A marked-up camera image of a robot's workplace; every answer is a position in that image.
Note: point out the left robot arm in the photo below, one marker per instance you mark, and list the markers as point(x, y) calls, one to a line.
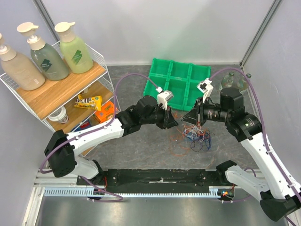
point(63, 150)

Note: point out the dark green pump bottle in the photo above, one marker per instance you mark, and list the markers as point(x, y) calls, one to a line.
point(44, 55)

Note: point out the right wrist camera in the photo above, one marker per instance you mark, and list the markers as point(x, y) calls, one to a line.
point(206, 88)

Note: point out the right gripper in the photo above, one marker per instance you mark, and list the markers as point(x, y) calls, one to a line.
point(200, 112)

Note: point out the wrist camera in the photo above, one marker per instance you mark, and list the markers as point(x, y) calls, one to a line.
point(163, 98)
point(206, 88)

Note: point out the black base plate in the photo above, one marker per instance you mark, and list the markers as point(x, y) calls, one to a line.
point(160, 180)

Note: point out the orange snack box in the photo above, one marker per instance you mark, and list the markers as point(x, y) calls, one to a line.
point(105, 113)

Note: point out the light green pump bottle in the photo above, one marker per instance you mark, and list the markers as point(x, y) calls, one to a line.
point(73, 48)

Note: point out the grey slotted cable duct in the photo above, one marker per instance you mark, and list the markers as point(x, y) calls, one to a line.
point(92, 192)

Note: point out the beige pump bottle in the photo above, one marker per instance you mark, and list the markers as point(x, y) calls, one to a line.
point(20, 68)

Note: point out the blue snack box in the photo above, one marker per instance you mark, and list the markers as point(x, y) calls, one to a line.
point(84, 125)

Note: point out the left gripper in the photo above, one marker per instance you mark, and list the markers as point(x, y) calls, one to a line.
point(168, 120)

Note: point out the green compartment bin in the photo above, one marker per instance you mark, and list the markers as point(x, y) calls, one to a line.
point(181, 79)

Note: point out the right clear glass bottle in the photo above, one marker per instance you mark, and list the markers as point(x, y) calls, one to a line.
point(242, 85)

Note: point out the yellow candy bag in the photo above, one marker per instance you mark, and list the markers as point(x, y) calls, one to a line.
point(92, 103)

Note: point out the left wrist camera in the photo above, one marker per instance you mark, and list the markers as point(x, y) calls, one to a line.
point(163, 98)

